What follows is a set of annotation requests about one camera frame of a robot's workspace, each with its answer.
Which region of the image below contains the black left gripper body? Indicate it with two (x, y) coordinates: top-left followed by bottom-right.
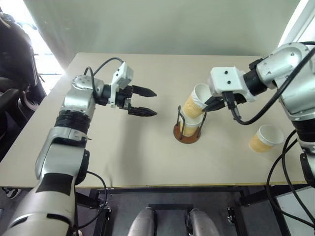
(114, 85), (135, 115)

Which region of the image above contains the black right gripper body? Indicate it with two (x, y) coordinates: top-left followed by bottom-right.
(213, 91), (248, 108)

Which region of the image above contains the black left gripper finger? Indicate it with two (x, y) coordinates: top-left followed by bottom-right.
(132, 85), (158, 97)
(127, 105), (158, 117)

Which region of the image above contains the orange ribbed paper cup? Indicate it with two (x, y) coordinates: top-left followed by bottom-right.
(181, 83), (212, 119)
(248, 124), (285, 153)
(179, 113), (207, 138)

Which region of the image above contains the grey rounded shape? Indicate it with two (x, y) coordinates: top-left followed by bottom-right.
(188, 208), (220, 236)
(129, 207), (158, 236)

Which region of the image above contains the black office chair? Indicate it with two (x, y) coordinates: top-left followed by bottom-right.
(0, 6), (47, 162)

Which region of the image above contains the white flat panel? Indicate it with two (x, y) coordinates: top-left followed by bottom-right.
(275, 188), (315, 236)

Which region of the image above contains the black white sneaker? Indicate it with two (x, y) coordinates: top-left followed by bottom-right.
(1, 186), (22, 199)

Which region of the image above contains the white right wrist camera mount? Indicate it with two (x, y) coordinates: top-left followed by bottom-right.
(208, 66), (258, 103)

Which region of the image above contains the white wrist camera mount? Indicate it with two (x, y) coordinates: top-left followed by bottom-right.
(109, 61), (134, 109)
(208, 66), (258, 103)

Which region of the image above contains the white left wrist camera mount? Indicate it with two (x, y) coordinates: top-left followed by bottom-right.
(109, 61), (134, 109)

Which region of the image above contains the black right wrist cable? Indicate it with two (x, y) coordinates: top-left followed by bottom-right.
(222, 41), (315, 125)

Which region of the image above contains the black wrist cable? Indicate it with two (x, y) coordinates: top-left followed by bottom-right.
(222, 41), (315, 125)
(83, 57), (125, 99)

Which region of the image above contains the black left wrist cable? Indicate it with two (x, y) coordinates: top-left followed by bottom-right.
(83, 57), (125, 99)

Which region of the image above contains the black wire cup holder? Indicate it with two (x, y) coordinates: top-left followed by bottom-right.
(173, 105), (207, 144)

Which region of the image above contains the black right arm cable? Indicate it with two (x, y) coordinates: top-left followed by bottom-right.
(266, 152), (315, 226)
(282, 129), (315, 228)

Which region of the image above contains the black left elbow cable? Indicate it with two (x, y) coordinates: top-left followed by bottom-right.
(73, 171), (109, 229)

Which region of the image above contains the black metal table frame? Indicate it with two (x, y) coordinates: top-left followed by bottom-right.
(76, 184), (308, 236)

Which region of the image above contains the white window frame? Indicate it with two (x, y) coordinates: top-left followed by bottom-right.
(277, 0), (315, 50)

